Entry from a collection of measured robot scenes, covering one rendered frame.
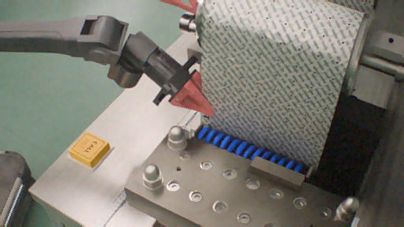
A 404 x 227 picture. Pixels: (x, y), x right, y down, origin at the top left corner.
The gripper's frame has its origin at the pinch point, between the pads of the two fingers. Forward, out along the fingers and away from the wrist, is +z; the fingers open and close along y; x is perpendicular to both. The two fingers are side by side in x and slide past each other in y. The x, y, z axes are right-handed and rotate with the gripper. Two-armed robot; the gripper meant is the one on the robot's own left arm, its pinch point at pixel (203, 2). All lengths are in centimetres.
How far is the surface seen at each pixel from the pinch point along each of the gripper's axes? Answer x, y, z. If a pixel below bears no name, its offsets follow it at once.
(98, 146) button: -34.2, 18.3, 7.1
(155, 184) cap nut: -11.0, 27.1, 16.9
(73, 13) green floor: -215, -135, -72
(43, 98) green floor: -182, -50, -29
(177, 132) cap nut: -9.6, 17.2, 13.8
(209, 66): 0.1, 10.2, 8.8
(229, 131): -7.7, 9.9, 20.8
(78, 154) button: -36.0, 22.4, 5.2
